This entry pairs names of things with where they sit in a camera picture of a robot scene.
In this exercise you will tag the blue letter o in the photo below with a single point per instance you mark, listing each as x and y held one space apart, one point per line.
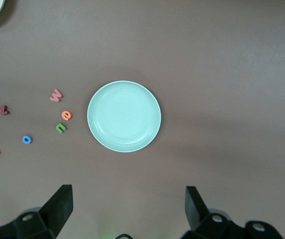
24 140

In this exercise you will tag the light green plate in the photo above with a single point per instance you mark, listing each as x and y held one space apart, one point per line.
124 117

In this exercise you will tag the pink letter w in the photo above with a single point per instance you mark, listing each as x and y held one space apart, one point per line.
56 95

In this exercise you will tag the maroon letter z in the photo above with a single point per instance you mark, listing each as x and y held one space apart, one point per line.
3 110

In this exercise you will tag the green letter n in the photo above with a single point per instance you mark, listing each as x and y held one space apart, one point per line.
59 127

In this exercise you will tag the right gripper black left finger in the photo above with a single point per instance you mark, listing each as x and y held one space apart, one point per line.
55 211

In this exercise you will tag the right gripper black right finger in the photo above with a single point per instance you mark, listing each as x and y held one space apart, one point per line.
199 216

